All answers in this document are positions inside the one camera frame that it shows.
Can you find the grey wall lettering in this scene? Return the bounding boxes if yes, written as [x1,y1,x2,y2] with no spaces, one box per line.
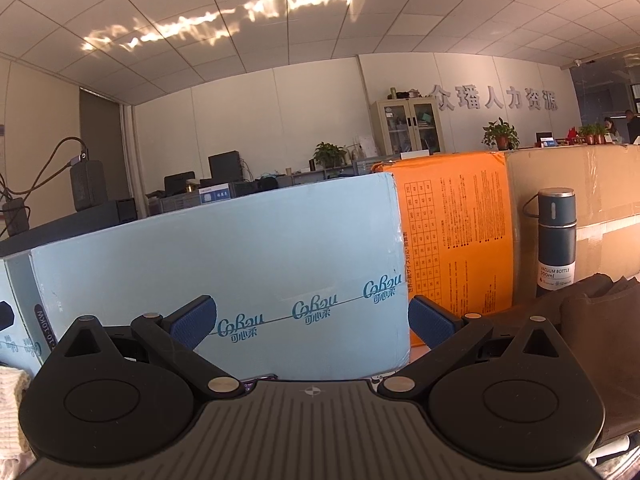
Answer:
[430,82,559,111]

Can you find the tall green potted plant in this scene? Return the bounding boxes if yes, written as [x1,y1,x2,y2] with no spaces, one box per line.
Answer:
[481,117,521,152]

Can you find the pink knitted sweater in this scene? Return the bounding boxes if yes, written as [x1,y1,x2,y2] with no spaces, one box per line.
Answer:
[0,366,34,461]

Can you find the black cable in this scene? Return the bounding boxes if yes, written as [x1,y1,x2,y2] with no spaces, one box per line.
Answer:
[0,136,89,196]

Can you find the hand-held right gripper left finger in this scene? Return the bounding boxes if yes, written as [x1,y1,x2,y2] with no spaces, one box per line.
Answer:
[47,296,246,402]

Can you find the brown cardboard box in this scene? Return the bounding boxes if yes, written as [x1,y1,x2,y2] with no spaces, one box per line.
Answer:
[505,144,640,306]

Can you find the small plants in red pots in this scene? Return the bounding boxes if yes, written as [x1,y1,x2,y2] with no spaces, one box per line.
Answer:
[577,123,611,146]

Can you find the large light blue cardboard box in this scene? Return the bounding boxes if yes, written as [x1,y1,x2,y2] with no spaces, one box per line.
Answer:
[30,172,412,382]

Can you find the orange cardboard box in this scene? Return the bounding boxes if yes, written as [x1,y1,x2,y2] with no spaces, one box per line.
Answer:
[371,151,516,349]

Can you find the large black computer monitor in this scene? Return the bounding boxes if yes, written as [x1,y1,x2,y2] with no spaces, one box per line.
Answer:
[208,151,245,183]

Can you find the bushy green potted plant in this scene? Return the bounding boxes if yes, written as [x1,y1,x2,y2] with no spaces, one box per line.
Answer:
[313,142,349,170]

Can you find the small light blue cardboard box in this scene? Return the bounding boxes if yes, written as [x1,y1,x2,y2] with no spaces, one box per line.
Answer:
[0,252,51,377]

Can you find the grey glass-door cabinet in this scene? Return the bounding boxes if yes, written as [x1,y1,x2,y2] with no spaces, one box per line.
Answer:
[370,97,447,157]

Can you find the small black computer monitor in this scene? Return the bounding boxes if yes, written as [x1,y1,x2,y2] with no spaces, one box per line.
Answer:
[163,171,197,196]

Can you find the brown garment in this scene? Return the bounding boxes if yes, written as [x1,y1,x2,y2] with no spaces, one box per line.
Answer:
[492,275,640,456]

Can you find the small black power adapter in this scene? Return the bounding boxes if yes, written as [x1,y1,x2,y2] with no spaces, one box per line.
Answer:
[2,197,29,239]

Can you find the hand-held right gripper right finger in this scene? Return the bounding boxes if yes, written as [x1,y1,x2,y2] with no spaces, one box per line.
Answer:
[377,296,583,401]

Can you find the dark blue vacuum bottle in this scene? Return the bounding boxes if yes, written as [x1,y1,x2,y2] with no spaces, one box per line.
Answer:
[522,187,577,302]

